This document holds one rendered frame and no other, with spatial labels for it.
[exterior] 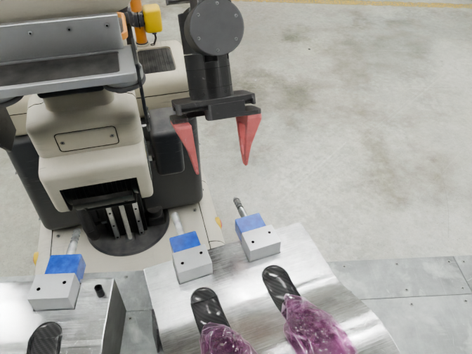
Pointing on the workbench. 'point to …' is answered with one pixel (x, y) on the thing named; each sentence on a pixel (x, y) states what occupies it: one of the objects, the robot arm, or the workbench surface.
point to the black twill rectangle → (155, 330)
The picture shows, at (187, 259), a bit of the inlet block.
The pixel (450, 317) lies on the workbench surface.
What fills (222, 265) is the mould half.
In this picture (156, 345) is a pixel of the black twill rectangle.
